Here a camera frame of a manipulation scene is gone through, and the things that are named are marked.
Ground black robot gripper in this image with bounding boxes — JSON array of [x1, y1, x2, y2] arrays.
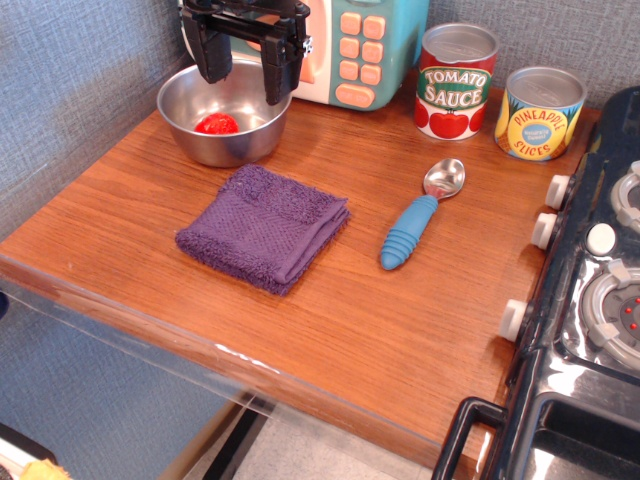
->
[[180, 1, 312, 105]]

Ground violet cloth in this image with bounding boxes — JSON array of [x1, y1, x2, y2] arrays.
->
[[175, 164, 350, 296]]

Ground red ball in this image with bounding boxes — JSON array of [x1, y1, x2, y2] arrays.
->
[[194, 112, 240, 135]]

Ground steel bowl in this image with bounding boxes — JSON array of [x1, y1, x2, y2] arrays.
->
[[157, 60, 291, 168]]

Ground teal toy microwave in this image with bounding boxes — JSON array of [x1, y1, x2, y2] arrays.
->
[[178, 0, 431, 112]]

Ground tomato sauce can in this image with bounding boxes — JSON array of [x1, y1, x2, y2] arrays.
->
[[414, 23, 499, 141]]

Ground pineapple slices can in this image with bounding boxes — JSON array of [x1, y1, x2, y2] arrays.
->
[[494, 66, 587, 162]]

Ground white stove knob upper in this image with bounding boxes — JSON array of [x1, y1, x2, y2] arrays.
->
[[545, 175, 571, 211]]

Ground white stove knob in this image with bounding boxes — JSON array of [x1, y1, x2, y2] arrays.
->
[[545, 175, 571, 211], [499, 299, 528, 342], [530, 213, 557, 250]]

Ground white stove knob middle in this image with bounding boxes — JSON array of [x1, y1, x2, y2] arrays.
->
[[530, 213, 557, 250]]

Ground white stove knob lower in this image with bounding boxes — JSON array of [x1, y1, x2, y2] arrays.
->
[[499, 299, 528, 342]]

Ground yellow object at corner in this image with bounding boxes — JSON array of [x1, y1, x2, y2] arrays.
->
[[19, 459, 71, 480]]

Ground black toy stove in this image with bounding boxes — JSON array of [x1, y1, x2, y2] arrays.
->
[[430, 86, 640, 480]]

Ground blue handled metal spoon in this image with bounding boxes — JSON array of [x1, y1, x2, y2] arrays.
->
[[380, 158, 466, 270]]

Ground black oven door handle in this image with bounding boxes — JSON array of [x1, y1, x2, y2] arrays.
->
[[432, 397, 507, 480]]

